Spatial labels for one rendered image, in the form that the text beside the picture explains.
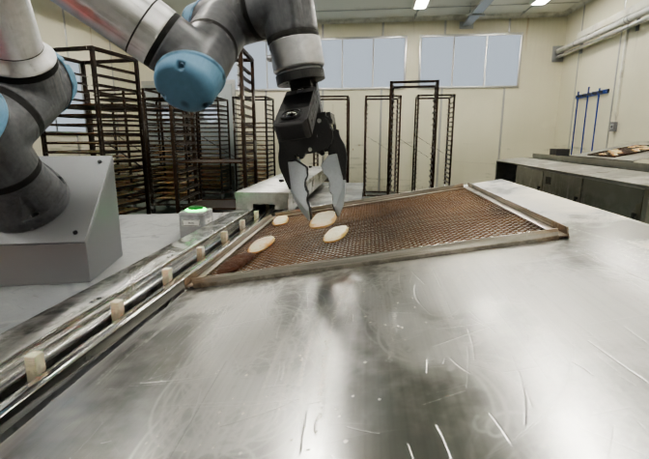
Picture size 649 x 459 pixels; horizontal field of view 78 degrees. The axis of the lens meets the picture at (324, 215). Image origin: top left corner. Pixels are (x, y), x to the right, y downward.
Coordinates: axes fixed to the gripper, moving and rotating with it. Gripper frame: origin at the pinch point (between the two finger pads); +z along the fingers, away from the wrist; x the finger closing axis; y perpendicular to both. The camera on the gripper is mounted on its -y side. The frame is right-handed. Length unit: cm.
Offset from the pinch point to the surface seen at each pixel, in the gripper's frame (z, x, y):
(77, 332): 8.3, 31.1, -15.2
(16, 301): 7, 54, -1
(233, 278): 6.2, 12.4, -8.0
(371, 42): -183, -28, 721
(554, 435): 7.1, -15.9, -38.8
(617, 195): 58, -165, 235
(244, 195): 2, 35, 67
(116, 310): 7.8, 29.1, -10.1
